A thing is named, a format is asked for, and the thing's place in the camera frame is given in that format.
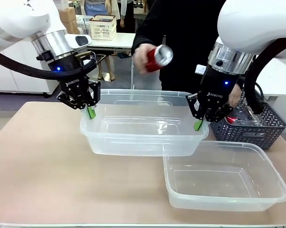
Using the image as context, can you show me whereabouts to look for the white table behind person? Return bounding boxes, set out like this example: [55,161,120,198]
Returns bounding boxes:
[84,32,137,89]

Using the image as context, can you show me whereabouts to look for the red can with silver end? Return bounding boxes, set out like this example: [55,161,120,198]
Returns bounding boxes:
[144,44,174,73]

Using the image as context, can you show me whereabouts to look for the white side table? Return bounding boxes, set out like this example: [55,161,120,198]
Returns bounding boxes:
[249,56,286,102]

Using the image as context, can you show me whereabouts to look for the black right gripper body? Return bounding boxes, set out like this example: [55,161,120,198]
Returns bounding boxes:
[197,66,240,113]

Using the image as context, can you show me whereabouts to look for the large clear plastic bin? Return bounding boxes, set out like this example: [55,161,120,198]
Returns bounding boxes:
[79,88,210,157]

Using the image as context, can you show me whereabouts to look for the dark grey woven-pattern basket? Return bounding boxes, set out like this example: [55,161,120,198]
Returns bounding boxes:
[209,94,286,151]

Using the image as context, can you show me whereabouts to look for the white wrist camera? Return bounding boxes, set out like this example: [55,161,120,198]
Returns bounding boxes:
[65,34,93,48]
[195,64,208,76]

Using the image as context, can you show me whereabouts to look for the cream plastic crate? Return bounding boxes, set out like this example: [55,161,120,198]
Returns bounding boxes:
[88,15,118,41]

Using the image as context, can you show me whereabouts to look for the clear storage container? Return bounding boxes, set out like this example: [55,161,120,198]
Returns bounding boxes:
[76,14,96,34]

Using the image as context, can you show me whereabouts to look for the bystander in dark trousers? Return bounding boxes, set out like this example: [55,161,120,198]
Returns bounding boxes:
[120,0,135,34]

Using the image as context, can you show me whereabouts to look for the white low cabinet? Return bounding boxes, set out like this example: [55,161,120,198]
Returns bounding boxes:
[0,40,61,94]

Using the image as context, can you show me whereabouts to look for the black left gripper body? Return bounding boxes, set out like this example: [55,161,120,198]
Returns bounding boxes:
[41,51,93,105]

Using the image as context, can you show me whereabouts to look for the wooden stand legs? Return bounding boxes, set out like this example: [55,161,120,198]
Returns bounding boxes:
[97,54,115,82]

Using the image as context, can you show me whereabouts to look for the person's right hand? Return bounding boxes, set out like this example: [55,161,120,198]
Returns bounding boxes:
[133,44,163,76]

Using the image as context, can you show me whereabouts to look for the small clear plastic bin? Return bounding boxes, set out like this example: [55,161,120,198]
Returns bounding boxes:
[162,140,286,212]

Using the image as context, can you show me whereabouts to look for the bystander in blue clothes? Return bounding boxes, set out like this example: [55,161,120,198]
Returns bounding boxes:
[83,0,121,20]

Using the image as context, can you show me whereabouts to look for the person's left hand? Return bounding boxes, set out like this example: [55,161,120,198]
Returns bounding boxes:
[228,83,243,107]

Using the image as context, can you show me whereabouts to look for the person's black-clothed torso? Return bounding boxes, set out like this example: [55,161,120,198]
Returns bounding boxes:
[131,0,229,94]

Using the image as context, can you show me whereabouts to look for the person's right forearm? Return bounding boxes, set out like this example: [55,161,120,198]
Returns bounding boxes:
[131,26,164,56]

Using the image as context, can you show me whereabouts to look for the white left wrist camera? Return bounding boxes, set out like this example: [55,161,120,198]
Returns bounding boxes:
[65,34,93,48]

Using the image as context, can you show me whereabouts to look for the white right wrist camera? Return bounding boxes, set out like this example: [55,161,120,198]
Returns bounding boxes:
[195,64,208,76]

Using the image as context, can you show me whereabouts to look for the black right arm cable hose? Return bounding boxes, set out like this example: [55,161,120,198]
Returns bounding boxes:
[242,37,286,115]

